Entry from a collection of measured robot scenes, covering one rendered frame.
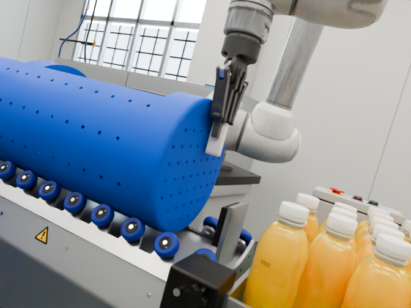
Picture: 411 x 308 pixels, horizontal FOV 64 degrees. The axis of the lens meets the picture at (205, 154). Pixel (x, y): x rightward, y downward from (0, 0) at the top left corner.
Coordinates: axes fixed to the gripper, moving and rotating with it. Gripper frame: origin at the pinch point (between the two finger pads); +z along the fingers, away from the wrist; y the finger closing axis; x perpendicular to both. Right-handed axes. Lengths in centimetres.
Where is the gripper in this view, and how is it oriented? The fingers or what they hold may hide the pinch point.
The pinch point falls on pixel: (216, 138)
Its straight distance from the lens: 67.2
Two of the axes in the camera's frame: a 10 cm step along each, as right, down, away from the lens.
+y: 4.2, 0.3, 9.1
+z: -2.6, 9.6, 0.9
